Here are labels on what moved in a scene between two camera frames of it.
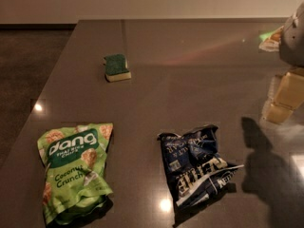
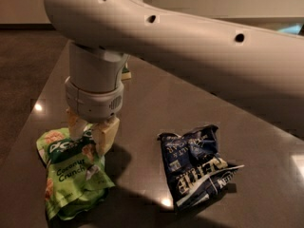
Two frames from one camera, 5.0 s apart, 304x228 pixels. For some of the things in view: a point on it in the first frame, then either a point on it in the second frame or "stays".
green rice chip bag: x=75 y=184 stays
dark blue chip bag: x=194 y=168 stays
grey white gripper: x=293 y=43 to x=93 y=104
